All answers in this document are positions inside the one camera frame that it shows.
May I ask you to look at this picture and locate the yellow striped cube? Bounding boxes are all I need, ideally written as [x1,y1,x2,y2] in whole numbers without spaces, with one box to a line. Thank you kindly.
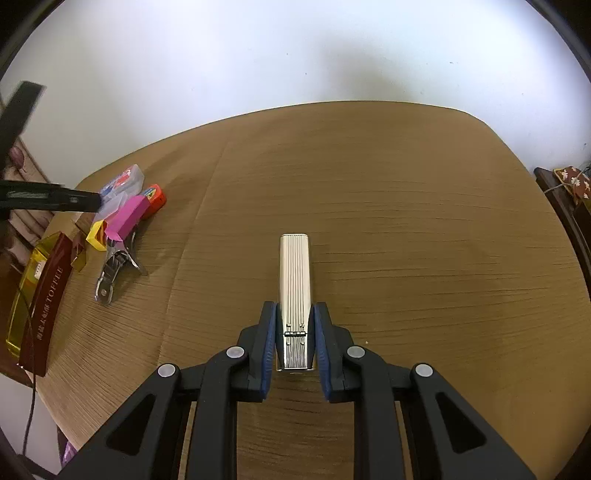
[86,219,107,252]

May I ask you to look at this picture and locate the magenta block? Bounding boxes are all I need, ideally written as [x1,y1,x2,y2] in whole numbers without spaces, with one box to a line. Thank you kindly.
[105,195,150,242]

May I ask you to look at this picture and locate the red tape measure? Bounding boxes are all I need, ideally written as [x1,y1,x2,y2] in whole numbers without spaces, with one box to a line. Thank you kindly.
[141,184,167,220]

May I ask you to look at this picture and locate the silver ribbed lighter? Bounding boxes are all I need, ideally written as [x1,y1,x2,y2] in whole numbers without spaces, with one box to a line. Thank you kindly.
[276,233,315,372]

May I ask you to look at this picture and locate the clear box with red packet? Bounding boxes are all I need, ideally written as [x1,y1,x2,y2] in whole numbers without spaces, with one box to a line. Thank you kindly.
[94,192,128,222]

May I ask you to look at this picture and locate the clear floss pick box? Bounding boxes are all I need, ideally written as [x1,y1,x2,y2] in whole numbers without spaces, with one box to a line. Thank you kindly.
[99,164,144,202]

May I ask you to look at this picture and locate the red gold toffee tin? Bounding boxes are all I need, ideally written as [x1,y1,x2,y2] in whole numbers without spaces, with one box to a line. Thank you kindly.
[6,232,72,377]

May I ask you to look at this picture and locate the dark wooden side furniture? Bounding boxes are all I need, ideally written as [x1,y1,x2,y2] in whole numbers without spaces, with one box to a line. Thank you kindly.
[534,167,590,290]

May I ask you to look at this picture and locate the black cable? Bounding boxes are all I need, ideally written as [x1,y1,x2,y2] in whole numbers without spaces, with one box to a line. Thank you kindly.
[18,294,45,462]

